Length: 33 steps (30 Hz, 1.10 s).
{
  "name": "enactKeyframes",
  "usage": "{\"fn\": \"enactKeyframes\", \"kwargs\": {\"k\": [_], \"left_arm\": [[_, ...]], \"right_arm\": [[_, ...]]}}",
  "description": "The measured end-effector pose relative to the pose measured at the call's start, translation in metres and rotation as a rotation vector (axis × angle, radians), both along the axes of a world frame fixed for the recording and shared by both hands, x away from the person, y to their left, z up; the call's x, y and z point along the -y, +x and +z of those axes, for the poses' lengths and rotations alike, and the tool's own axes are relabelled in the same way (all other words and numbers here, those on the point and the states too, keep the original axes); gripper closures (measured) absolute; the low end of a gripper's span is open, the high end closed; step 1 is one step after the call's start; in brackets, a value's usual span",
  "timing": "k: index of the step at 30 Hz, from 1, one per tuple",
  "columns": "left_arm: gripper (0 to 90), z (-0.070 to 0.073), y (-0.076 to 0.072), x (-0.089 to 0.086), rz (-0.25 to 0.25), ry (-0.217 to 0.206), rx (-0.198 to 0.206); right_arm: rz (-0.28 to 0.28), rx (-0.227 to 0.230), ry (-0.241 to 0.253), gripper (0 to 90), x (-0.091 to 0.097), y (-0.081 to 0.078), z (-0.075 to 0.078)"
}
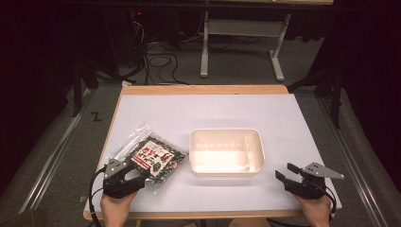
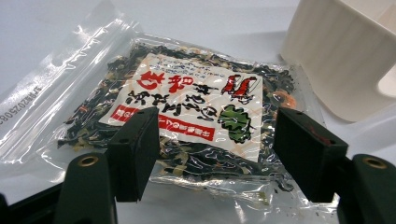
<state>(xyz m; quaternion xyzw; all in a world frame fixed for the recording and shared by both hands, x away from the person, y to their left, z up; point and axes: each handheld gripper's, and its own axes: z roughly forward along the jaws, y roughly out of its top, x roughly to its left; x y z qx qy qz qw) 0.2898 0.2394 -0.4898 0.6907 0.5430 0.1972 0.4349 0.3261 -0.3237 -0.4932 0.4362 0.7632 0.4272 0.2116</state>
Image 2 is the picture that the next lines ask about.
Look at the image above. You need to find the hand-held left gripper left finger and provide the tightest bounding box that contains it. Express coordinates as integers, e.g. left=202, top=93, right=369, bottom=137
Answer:
left=51, top=105, right=161, bottom=224

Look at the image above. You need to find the white plastic basket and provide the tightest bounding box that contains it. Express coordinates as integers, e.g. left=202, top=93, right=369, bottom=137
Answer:
left=279, top=0, right=396, bottom=123

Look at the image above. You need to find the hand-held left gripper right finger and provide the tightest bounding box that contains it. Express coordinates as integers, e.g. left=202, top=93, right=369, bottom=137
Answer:
left=272, top=106, right=396, bottom=224

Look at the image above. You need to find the clear packet of dried seaweed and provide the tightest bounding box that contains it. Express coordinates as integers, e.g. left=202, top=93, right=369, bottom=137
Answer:
left=0, top=12, right=340, bottom=224

